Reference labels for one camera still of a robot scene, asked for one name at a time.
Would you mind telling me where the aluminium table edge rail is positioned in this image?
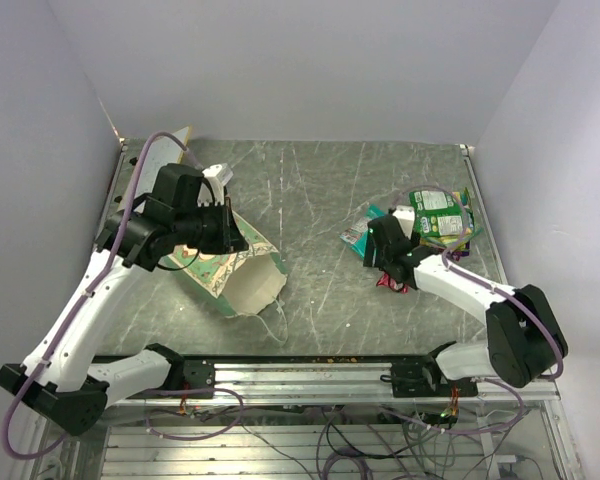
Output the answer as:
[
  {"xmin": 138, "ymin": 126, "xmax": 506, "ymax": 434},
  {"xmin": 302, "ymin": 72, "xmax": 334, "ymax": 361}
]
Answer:
[{"xmin": 456, "ymin": 144, "xmax": 522, "ymax": 286}]

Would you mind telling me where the small red candy packet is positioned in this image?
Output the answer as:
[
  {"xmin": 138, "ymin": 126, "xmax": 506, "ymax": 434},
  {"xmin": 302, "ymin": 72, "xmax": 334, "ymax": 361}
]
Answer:
[{"xmin": 376, "ymin": 273, "xmax": 409, "ymax": 294}]

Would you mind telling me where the teal candy packet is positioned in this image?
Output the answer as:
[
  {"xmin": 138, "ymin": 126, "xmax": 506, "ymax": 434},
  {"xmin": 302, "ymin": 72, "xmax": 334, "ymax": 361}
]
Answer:
[{"xmin": 339, "ymin": 205, "xmax": 384, "ymax": 258}]

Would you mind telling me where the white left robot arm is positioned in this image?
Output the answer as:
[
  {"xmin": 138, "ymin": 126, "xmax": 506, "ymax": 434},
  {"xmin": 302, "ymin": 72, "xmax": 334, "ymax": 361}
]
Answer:
[{"xmin": 0, "ymin": 163, "xmax": 248, "ymax": 436}]

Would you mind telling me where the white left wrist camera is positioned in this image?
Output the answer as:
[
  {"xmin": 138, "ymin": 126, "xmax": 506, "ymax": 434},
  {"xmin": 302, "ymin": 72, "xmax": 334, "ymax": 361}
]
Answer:
[{"xmin": 197, "ymin": 163, "xmax": 233, "ymax": 207}]

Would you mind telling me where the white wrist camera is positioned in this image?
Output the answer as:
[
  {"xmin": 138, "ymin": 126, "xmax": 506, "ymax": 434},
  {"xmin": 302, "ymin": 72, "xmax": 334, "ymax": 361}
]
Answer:
[
  {"xmin": 391, "ymin": 205, "xmax": 416, "ymax": 239},
  {"xmin": 197, "ymin": 163, "xmax": 233, "ymax": 207}
]

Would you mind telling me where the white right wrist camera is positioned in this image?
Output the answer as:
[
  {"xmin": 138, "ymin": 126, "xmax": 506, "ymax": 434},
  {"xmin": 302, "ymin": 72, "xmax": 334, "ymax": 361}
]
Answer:
[{"xmin": 391, "ymin": 205, "xmax": 416, "ymax": 239}]

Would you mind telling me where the yellow green candy packet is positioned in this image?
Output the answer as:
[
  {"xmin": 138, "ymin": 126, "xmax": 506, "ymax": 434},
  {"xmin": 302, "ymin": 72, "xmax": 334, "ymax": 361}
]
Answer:
[{"xmin": 414, "ymin": 211, "xmax": 473, "ymax": 238}]

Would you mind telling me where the aluminium front base frame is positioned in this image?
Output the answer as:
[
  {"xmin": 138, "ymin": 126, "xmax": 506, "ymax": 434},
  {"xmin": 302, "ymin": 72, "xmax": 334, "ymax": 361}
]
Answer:
[{"xmin": 32, "ymin": 355, "xmax": 564, "ymax": 406}]

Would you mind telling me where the small whiteboard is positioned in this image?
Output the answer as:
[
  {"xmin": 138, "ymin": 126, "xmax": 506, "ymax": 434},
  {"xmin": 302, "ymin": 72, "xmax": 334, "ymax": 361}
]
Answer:
[{"xmin": 120, "ymin": 125, "xmax": 192, "ymax": 209}]

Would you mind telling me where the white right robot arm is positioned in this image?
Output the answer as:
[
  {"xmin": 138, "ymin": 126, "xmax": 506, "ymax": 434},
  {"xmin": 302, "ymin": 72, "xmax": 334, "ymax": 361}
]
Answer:
[{"xmin": 363, "ymin": 211, "xmax": 568, "ymax": 396}]

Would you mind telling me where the green illustrated paper bag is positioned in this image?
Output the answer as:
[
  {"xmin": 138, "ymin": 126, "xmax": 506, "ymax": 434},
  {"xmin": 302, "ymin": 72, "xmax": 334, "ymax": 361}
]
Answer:
[{"xmin": 164, "ymin": 214, "xmax": 288, "ymax": 318}]

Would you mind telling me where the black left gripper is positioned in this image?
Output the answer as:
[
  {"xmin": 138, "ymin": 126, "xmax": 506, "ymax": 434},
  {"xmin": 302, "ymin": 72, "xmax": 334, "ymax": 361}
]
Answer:
[{"xmin": 173, "ymin": 196, "xmax": 249, "ymax": 255}]

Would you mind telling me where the green spring tea candy packet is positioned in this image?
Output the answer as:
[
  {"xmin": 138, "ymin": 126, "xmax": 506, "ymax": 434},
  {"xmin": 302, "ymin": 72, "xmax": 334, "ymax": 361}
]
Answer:
[{"xmin": 426, "ymin": 227, "xmax": 482, "ymax": 252}]

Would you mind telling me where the green Fox's candy packet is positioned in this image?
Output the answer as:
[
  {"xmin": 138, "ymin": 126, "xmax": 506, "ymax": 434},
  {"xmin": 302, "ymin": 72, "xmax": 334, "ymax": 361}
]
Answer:
[{"xmin": 408, "ymin": 189, "xmax": 472, "ymax": 215}]

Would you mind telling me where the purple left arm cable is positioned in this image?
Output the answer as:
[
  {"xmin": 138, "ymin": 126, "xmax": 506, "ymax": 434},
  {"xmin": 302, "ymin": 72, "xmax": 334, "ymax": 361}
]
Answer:
[{"xmin": 3, "ymin": 131, "xmax": 206, "ymax": 460}]

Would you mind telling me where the purple Fox's candy packet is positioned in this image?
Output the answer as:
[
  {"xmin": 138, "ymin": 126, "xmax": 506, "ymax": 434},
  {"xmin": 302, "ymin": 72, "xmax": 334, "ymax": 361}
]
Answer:
[{"xmin": 420, "ymin": 236, "xmax": 471, "ymax": 260}]

